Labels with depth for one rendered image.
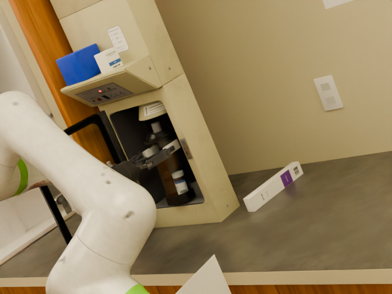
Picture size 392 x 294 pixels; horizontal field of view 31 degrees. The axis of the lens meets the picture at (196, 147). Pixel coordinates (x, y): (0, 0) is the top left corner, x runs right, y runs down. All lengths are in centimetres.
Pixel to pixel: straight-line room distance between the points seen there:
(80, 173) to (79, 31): 95
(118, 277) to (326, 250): 60
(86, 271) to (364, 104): 122
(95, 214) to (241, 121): 130
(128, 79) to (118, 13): 21
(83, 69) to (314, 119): 79
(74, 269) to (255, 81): 128
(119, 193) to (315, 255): 61
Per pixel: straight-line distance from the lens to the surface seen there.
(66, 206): 223
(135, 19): 210
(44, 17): 237
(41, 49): 233
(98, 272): 136
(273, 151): 254
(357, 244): 174
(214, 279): 138
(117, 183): 136
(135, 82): 209
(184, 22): 256
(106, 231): 133
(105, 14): 218
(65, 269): 139
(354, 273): 164
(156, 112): 222
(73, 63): 219
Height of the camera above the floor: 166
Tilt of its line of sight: 13 degrees down
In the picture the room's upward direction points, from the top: 23 degrees counter-clockwise
